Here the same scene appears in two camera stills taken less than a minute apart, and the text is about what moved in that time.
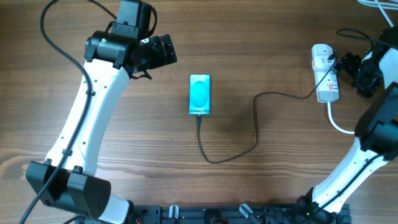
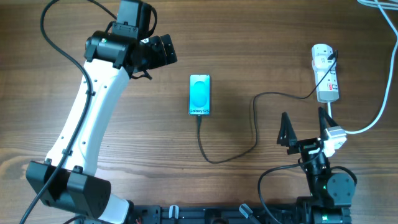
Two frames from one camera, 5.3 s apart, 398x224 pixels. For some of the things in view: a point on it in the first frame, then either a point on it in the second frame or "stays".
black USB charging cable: x=302 y=98 stays
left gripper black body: x=155 y=56 stays
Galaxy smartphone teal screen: x=199 y=94 stays
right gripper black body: x=352 y=68 to x=303 y=146
